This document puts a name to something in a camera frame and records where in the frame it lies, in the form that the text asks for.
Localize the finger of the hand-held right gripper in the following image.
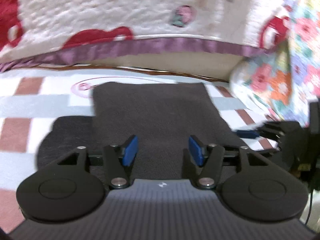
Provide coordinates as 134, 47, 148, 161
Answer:
236, 121, 283, 143

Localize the cream bed base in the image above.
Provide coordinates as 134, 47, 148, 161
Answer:
90, 52, 241, 82

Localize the black cable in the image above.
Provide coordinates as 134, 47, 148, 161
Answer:
305, 188, 314, 227

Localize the checkered rug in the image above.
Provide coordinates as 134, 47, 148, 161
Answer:
0, 69, 283, 233

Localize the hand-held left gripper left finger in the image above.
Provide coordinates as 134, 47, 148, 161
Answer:
57, 134, 139, 190

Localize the dark brown knit sweater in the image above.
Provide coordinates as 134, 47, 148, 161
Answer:
37, 82, 251, 180

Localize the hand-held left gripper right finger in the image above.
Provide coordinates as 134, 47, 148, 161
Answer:
188, 134, 270, 190

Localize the floral patchwork quilt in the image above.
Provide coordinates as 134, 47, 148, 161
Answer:
229, 0, 320, 128

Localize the white quilt with red bears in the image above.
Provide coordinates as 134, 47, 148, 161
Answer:
0, 0, 290, 73

